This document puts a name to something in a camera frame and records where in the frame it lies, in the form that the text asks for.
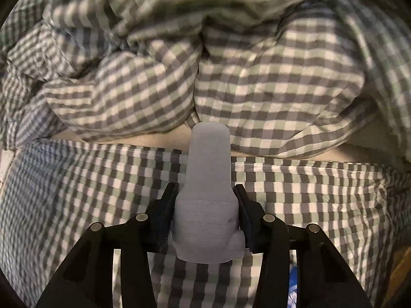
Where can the checkered bed sheet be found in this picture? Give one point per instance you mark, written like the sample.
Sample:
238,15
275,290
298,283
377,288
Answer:
80,183

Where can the checkered duvet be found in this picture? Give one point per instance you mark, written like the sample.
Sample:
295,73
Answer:
224,70

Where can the grey 3D-printed tool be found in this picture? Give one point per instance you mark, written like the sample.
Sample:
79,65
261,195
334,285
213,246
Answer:
207,205

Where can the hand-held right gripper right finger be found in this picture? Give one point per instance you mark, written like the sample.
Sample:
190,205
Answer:
245,218

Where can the cardboard box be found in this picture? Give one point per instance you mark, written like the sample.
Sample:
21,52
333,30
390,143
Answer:
399,272

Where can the blue tissue pack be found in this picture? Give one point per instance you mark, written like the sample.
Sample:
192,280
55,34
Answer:
292,285

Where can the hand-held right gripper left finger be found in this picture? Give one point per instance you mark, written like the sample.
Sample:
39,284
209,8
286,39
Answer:
163,221

